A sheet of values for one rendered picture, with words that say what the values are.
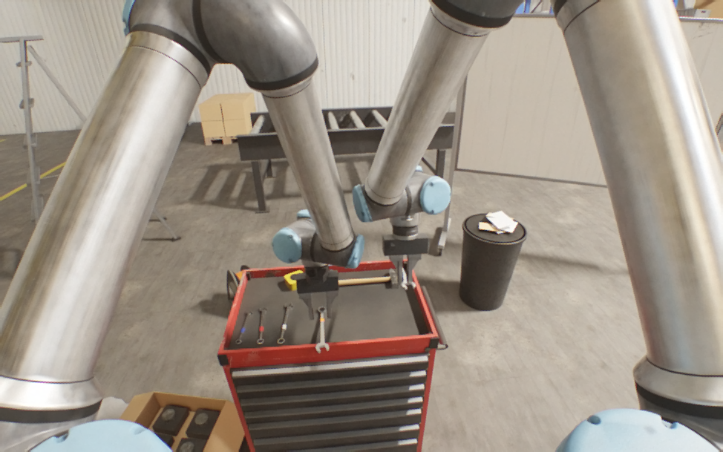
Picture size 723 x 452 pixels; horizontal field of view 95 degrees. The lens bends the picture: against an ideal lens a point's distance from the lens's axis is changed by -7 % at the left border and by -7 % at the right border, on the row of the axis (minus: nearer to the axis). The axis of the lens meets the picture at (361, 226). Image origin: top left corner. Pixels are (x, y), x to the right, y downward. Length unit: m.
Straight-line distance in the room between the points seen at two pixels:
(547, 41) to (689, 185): 2.68
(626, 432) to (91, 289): 0.56
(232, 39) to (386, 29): 8.42
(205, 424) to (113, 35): 8.80
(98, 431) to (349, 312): 1.06
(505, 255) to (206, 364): 2.07
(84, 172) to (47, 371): 0.22
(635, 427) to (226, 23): 0.63
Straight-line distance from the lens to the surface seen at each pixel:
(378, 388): 1.39
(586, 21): 0.51
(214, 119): 7.16
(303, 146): 0.63
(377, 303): 1.42
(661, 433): 0.44
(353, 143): 4.02
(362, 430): 1.60
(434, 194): 0.87
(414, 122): 0.60
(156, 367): 2.71
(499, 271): 2.61
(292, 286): 1.50
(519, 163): 3.24
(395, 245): 1.04
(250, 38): 0.53
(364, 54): 8.87
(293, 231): 0.92
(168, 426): 2.19
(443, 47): 0.52
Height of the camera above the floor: 1.84
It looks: 29 degrees down
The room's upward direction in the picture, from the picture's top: 1 degrees counter-clockwise
